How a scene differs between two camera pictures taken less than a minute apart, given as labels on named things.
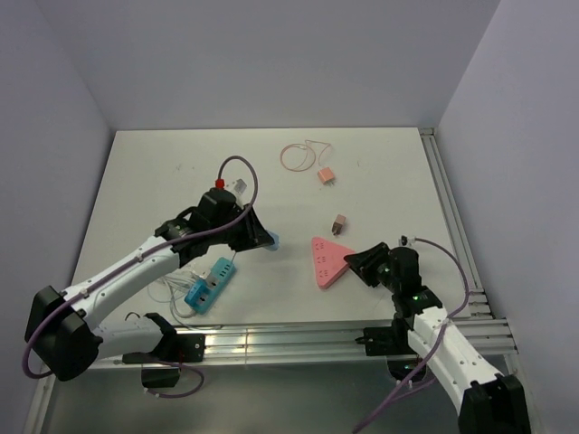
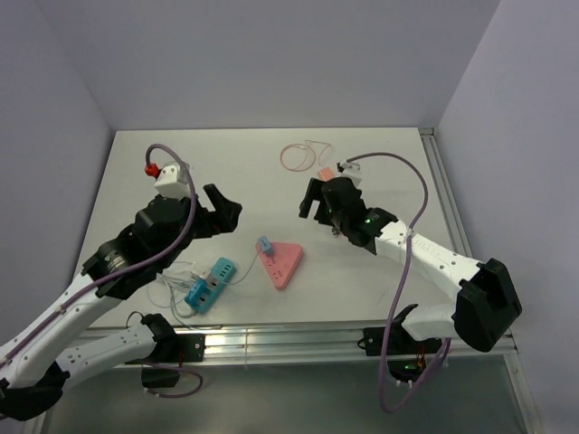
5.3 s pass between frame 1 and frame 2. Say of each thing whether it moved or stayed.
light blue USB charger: moved
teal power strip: stayed
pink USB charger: stayed
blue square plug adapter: stayed
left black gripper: moved
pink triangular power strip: moved
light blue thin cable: moved
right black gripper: moved
